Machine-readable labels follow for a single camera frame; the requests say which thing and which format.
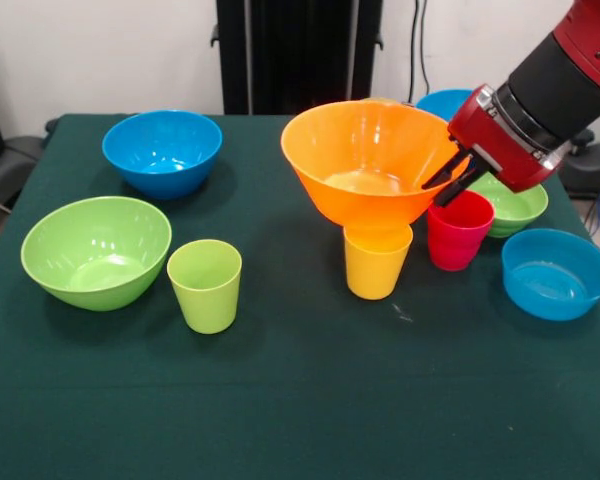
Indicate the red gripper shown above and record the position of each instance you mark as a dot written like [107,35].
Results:
[500,145]

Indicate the large orange bowl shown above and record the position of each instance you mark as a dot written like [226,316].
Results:
[360,145]

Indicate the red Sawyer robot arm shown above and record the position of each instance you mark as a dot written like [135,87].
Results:
[560,85]

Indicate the red cup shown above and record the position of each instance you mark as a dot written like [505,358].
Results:
[455,245]

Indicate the small green bowl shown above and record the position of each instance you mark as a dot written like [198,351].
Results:
[515,215]

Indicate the large blue bowl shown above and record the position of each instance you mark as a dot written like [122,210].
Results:
[440,106]
[160,160]

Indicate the black knobbed equipment base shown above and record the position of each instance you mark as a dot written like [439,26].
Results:
[595,167]

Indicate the small blue bowl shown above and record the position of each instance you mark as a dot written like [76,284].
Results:
[555,285]

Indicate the green cup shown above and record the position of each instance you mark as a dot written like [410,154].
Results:
[205,305]

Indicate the dark green table cloth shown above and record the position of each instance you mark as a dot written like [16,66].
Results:
[280,400]

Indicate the large green bowl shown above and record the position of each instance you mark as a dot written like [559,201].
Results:
[95,260]

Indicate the black chair base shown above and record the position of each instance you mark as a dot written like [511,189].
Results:
[10,165]

